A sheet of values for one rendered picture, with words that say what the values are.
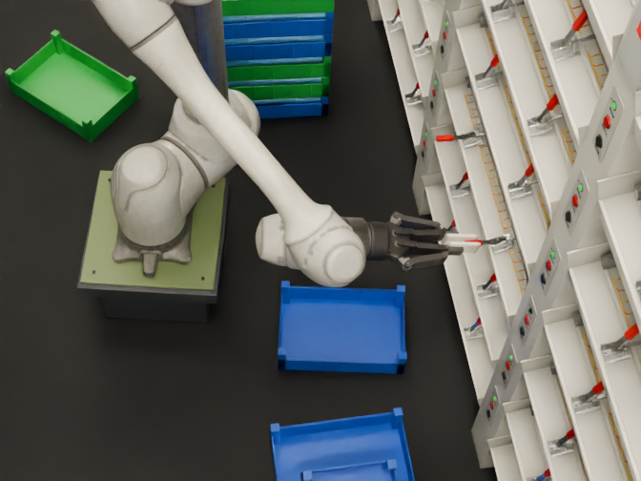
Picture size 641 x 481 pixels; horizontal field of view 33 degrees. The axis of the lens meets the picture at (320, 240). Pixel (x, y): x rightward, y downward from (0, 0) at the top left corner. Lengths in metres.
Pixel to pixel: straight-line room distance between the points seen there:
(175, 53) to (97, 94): 1.20
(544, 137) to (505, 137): 0.24
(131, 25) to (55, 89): 1.25
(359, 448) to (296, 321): 0.36
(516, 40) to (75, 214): 1.33
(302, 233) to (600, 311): 0.51
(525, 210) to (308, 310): 0.81
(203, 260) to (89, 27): 1.02
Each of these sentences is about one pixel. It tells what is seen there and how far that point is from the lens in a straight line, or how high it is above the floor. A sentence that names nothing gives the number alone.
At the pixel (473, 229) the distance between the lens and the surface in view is 2.42.
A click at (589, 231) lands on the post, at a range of 1.66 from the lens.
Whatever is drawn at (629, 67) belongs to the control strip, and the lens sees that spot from 1.44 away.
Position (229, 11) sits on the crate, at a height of 0.42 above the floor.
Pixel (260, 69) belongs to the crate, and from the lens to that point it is 2.83.
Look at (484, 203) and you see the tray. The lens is 2.24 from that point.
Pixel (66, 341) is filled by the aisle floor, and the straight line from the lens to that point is 2.66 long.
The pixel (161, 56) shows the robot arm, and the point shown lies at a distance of 1.89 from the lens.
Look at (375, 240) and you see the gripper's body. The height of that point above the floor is 0.62.
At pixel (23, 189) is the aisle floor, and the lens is 2.92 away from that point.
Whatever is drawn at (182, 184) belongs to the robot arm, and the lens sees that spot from 2.33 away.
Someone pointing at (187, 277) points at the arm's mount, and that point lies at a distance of 2.46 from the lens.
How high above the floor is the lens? 2.32
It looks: 57 degrees down
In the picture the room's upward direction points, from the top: 3 degrees clockwise
